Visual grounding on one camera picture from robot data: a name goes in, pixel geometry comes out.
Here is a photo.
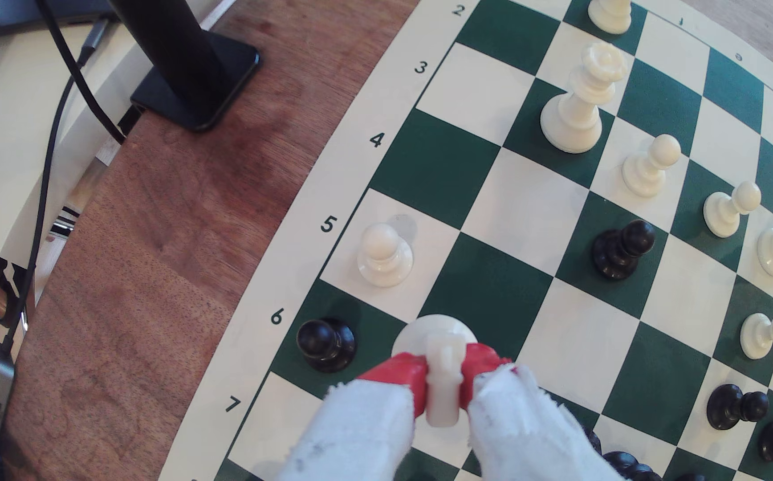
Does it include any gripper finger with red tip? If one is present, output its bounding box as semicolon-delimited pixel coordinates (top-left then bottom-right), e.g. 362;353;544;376
276;353;429;481
459;342;628;481

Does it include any black bishop chess piece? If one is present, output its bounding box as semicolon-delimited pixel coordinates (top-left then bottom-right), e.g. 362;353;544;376
602;451;663;481

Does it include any green and cream chess mat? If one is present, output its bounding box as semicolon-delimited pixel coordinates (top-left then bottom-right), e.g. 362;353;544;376
159;0;773;481

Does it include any white queen chess piece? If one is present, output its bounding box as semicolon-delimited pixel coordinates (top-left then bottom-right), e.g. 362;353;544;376
539;42;628;155

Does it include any white rook chess piece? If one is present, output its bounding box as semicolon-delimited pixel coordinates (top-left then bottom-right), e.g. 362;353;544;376
587;0;633;36

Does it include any white pawn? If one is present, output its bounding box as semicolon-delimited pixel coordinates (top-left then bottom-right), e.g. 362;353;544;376
357;222;415;288
622;134;683;199
702;180;763;239
739;311;773;361

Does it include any black monitor stand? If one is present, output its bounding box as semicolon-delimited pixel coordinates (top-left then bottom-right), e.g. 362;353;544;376
107;0;262;132

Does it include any dark flat device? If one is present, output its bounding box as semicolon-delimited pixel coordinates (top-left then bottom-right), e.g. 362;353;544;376
0;0;120;39

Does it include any thick black cable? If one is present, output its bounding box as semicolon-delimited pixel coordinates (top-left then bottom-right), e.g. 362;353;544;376
34;0;127;145

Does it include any black cable with grey plug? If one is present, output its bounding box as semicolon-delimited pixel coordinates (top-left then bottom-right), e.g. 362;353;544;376
0;15;112;351

